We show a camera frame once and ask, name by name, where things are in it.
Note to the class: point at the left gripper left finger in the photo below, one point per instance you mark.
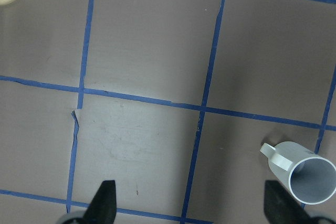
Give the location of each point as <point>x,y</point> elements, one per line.
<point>103,207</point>

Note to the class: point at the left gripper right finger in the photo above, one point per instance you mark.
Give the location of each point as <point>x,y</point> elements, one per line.
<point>280,207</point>

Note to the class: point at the grey plastic cup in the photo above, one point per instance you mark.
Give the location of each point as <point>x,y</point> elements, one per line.
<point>309,177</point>

